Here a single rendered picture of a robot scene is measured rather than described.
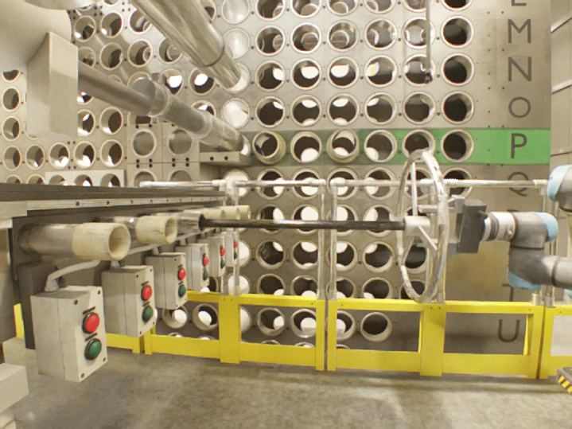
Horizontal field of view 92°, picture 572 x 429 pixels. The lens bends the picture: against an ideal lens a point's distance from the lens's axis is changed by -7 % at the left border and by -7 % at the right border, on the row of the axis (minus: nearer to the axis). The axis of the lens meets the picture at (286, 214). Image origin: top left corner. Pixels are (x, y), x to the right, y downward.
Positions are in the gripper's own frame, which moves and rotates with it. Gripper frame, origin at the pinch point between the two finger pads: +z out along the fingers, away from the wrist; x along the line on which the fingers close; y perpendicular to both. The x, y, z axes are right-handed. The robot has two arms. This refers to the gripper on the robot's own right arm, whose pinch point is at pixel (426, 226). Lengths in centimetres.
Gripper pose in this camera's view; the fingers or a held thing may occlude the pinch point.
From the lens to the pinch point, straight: 82.9
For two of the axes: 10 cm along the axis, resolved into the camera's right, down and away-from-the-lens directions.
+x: 0.4, 9.4, 3.3
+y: -1.3, 3.3, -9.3
